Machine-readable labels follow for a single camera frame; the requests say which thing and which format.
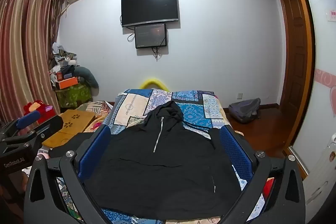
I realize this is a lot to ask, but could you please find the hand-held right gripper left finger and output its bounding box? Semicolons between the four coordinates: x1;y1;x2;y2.
24;125;112;224

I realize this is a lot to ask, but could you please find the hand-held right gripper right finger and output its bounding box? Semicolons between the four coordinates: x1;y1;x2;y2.
219;124;306;224

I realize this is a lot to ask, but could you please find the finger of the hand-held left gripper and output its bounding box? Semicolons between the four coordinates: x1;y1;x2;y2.
0;111;42;139
5;115;64;147

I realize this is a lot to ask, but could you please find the black zip hoodie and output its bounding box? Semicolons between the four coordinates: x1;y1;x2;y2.
49;101;242;220

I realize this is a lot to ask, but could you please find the red plush toy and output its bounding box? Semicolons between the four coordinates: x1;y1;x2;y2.
23;100;57;119

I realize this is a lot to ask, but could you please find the wooden lap desk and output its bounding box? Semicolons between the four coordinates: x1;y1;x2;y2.
42;109;96;148

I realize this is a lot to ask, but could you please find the grey backpack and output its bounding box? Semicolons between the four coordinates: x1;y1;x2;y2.
228;97;261;124

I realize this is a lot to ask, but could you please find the printed bedsheet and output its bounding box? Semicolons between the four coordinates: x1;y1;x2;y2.
76;100;116;132

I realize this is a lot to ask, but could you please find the orange box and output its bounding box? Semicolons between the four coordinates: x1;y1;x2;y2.
58;76;79;90

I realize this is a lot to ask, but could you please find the blue patchwork blanket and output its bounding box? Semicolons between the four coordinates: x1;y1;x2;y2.
56;89;276;224

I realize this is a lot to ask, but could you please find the pile of clutter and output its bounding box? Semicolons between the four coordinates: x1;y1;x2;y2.
49;42;79;83

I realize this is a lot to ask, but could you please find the red striped curtain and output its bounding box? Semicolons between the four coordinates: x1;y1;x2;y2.
0;0;66;125

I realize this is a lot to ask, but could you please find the white sliding wardrobe door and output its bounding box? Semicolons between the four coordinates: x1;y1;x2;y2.
287;0;336;214

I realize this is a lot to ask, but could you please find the brown wooden door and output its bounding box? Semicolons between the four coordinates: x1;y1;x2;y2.
278;0;309;117

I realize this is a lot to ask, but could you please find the yellow foam ring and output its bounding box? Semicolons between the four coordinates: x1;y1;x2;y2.
139;79;171;92

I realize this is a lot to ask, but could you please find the small black wall monitor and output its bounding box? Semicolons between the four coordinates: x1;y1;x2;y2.
134;24;168;49

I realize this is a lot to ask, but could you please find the black wall television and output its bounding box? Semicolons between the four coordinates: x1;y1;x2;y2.
121;0;180;28

